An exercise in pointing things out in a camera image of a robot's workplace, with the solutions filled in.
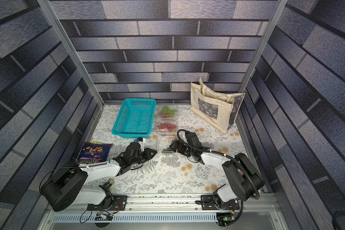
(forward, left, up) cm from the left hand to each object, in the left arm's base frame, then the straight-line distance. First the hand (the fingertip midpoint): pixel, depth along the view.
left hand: (158, 152), depth 85 cm
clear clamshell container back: (-1, -14, +7) cm, 15 cm away
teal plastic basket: (+32, +21, -6) cm, 38 cm away
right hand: (+4, -9, -2) cm, 10 cm away
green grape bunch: (+37, -3, -1) cm, 37 cm away
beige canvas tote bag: (+25, -39, +11) cm, 48 cm away
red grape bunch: (+32, -3, -3) cm, 32 cm away
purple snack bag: (+1, +41, -2) cm, 41 cm away
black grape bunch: (+1, -9, +5) cm, 10 cm away
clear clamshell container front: (+39, +3, -1) cm, 39 cm away
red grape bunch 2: (+23, -4, -4) cm, 23 cm away
